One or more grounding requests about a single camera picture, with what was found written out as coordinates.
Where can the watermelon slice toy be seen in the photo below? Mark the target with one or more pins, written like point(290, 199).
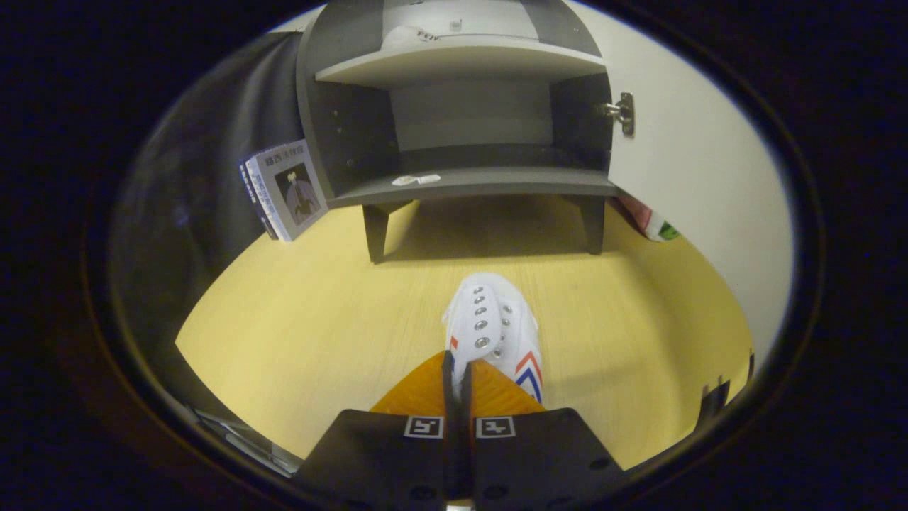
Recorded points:
point(656, 226)

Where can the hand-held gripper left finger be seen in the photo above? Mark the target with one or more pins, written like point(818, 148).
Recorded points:
point(447, 394)

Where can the grey shoe cabinet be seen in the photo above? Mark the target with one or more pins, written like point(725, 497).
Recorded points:
point(468, 121)

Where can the white striped shoe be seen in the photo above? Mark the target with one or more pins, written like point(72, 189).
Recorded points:
point(408, 37)
point(489, 319)

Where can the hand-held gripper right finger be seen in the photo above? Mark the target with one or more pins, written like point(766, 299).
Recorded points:
point(468, 404)

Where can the metal door hinge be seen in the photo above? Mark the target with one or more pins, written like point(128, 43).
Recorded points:
point(623, 112)

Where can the grey cover book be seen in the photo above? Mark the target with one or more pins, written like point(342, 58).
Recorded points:
point(294, 191)

